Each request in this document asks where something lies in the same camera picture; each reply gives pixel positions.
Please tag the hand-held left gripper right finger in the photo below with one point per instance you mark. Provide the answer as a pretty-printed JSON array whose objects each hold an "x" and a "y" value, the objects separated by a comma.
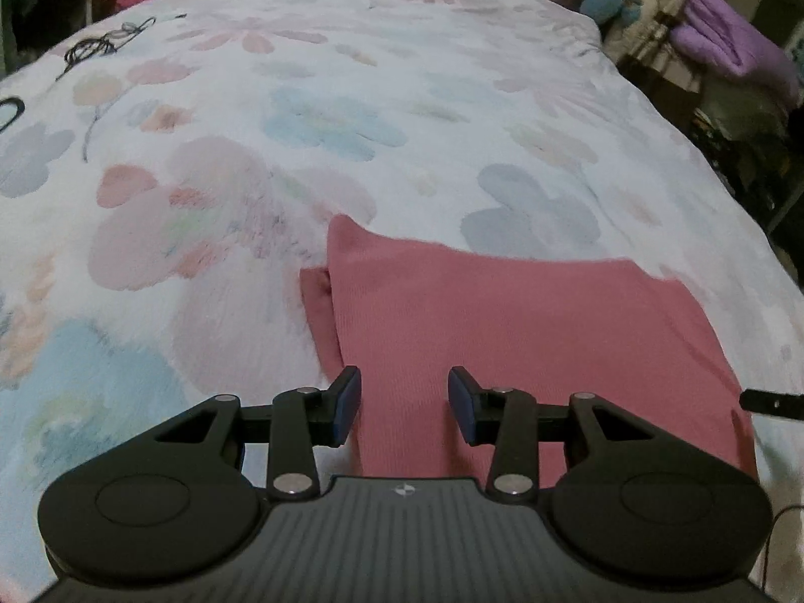
[{"x": 461, "y": 405}]

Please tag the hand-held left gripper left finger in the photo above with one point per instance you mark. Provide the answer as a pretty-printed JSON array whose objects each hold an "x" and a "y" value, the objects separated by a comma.
[{"x": 347, "y": 405}]

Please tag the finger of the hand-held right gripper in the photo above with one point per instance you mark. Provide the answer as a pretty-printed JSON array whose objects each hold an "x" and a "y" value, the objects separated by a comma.
[{"x": 772, "y": 403}]

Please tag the eyeglasses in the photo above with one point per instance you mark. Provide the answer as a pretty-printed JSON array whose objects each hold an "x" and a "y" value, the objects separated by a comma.
[{"x": 129, "y": 28}]

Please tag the purple folded cloth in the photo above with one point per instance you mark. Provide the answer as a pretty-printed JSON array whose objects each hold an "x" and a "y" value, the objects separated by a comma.
[{"x": 728, "y": 44}]

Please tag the floral printed blanket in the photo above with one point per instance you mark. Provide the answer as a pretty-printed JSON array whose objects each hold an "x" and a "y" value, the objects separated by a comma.
[{"x": 377, "y": 75}]

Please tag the pink small garment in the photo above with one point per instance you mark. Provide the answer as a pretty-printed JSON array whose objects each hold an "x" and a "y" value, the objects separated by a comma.
[{"x": 534, "y": 314}]

